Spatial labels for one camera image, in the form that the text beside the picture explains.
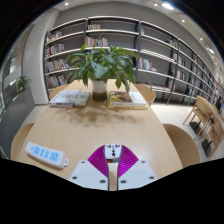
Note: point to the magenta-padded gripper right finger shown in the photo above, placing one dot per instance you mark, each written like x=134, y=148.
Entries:
x=138, y=173

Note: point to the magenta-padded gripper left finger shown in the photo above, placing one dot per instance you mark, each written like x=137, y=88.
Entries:
x=87, y=175

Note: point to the small white charger block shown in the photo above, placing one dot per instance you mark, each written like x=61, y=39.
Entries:
x=113, y=151

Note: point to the white power strip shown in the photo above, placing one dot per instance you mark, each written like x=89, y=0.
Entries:
x=45, y=153

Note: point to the light wooden chair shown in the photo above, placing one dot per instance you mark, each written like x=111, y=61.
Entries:
x=146, y=93
x=56, y=91
x=181, y=146
x=20, y=141

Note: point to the yellow-edged book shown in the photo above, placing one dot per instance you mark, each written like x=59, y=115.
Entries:
x=126, y=99

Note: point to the white-covered book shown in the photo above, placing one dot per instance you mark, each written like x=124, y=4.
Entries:
x=70, y=98

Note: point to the light wooden side table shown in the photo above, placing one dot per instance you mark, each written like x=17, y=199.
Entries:
x=213, y=106

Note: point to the person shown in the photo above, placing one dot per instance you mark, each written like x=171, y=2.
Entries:
x=218, y=103

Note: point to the green potted plant, white pot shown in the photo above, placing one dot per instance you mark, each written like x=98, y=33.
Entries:
x=98, y=66

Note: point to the small green background plant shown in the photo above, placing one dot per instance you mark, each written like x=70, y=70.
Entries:
x=22, y=82

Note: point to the grey bookshelf unit with books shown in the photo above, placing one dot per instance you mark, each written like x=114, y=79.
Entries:
x=156, y=43

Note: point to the ceiling lights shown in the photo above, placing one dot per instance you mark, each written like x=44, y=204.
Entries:
x=167, y=6

